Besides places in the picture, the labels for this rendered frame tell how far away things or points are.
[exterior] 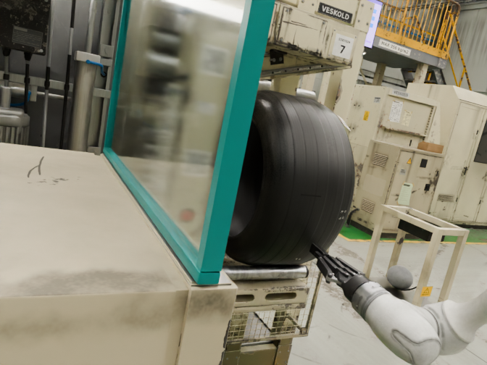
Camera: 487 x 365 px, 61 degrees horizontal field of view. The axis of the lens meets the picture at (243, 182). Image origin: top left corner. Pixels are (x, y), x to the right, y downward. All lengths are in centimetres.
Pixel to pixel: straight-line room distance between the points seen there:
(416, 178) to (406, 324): 506
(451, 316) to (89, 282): 91
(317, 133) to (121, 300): 96
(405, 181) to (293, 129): 475
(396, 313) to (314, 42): 104
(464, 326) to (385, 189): 467
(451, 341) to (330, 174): 50
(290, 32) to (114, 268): 134
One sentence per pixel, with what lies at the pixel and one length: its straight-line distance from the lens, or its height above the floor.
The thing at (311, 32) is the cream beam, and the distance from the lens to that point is 166.
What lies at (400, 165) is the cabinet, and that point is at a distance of 571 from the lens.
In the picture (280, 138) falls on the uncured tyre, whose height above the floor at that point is 134.
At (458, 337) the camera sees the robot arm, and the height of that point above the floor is 100.
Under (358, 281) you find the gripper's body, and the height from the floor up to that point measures 104.
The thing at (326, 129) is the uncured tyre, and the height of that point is 138.
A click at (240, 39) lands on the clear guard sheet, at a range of 32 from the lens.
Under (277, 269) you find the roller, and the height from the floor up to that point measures 92.
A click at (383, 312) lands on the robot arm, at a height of 102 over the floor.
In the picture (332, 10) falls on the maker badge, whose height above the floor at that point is 190.
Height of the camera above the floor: 142
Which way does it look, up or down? 11 degrees down
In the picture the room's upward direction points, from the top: 11 degrees clockwise
